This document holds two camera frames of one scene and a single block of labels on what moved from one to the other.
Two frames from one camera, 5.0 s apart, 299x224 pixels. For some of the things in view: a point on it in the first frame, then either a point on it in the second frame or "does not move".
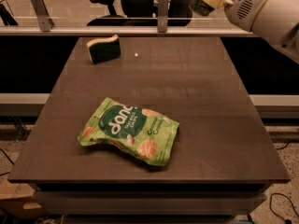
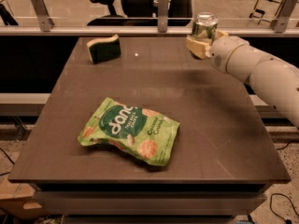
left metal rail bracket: (45, 21) does not move
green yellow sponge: (104, 49) does not move
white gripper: (243, 7) → (221, 54)
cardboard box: (21, 200) does not move
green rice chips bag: (144, 133) does not move
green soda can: (199, 6) → (205, 25)
